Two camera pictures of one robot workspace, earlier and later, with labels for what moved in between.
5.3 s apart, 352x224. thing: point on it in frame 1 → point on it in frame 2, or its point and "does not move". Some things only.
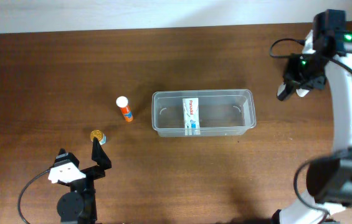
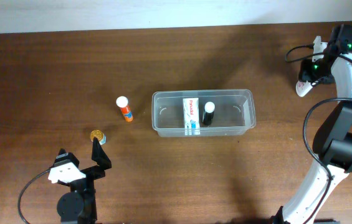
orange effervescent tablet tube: (122, 102) does not move
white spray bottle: (301, 93) does not move
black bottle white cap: (282, 94) → (209, 108)
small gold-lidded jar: (100, 136) does not move
